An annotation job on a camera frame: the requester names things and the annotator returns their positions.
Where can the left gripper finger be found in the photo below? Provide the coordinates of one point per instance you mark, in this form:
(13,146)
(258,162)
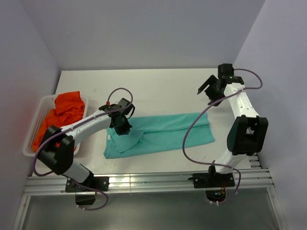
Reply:
(127,127)
(120,130)

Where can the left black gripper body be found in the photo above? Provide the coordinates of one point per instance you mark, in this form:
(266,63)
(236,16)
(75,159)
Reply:
(121,125)

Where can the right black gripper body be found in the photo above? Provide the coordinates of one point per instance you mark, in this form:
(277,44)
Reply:
(212,92)

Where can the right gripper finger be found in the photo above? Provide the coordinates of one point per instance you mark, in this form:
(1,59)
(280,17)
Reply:
(211,81)
(213,101)

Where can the teal t-shirt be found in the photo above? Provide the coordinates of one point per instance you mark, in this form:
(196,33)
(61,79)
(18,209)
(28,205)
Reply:
(149,134)

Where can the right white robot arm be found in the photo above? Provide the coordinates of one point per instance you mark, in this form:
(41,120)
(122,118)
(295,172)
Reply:
(247,134)

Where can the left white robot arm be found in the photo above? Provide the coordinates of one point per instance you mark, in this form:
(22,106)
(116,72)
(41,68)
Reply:
(56,150)

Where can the orange t-shirt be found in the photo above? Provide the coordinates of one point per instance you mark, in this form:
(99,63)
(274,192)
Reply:
(69,108)

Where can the white plastic basket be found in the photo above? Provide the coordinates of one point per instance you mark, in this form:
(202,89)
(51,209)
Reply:
(45,105)

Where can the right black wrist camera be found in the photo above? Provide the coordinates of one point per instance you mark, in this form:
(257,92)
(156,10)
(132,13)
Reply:
(226,75)

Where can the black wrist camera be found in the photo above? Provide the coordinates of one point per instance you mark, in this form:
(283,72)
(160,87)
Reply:
(124,107)
(226,75)

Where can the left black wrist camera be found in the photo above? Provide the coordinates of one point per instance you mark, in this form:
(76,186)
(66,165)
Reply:
(124,107)

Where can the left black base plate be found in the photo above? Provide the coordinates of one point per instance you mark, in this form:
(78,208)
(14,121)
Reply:
(100,183)

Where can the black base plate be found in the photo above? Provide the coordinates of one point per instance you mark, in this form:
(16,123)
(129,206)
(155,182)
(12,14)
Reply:
(215,180)
(100,183)

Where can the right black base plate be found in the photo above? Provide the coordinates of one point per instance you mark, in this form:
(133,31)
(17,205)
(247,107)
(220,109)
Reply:
(215,180)

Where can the front aluminium rail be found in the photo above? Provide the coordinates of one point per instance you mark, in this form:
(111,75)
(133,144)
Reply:
(146,183)

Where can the aluminium rail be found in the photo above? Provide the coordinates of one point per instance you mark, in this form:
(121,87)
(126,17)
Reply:
(254,163)
(146,183)

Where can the right side aluminium rail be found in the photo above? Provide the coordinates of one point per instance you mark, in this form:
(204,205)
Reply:
(254,163)

